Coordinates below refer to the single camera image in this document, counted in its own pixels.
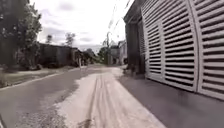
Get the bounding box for white slatted metal gate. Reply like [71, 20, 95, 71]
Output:
[140, 0, 224, 102]

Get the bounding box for grass verge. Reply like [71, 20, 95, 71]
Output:
[0, 65, 78, 89]

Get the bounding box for dark wall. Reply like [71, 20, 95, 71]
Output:
[37, 43, 81, 68]

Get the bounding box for dark building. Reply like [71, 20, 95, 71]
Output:
[123, 0, 146, 75]

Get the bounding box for overhead wires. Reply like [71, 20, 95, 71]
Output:
[105, 0, 132, 38]

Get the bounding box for large dark tree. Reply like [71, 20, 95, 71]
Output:
[0, 0, 43, 71]

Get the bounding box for grey asphalt road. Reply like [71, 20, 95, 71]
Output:
[0, 64, 224, 128]

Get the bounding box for distant trees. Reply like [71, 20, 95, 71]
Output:
[44, 31, 77, 48]

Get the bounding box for distant houses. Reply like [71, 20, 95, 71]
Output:
[108, 39, 128, 66]

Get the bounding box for utility pole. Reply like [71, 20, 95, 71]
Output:
[105, 31, 111, 66]

